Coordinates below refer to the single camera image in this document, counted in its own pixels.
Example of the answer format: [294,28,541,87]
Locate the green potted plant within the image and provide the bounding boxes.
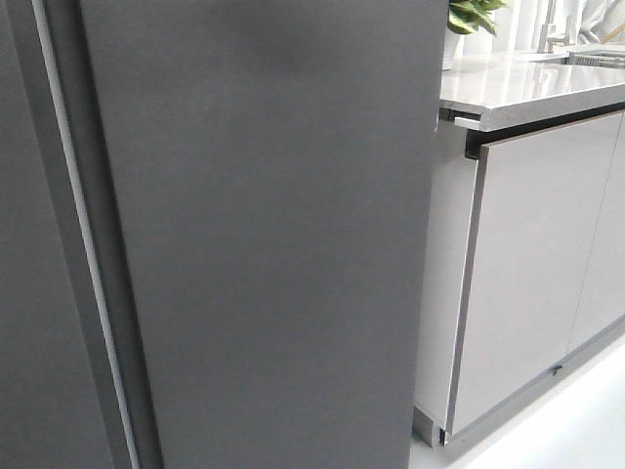
[447,0,508,36]

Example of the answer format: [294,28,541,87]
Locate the grey kitchen cabinet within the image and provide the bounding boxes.
[413,111,624,447]

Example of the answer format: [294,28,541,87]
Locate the dark grey fridge door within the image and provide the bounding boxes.
[1,1,134,468]
[81,1,447,468]

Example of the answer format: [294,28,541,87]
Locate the grey kitchen countertop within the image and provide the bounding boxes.
[439,53,624,133]

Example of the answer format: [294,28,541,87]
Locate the metal sink faucet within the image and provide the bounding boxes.
[536,0,578,54]

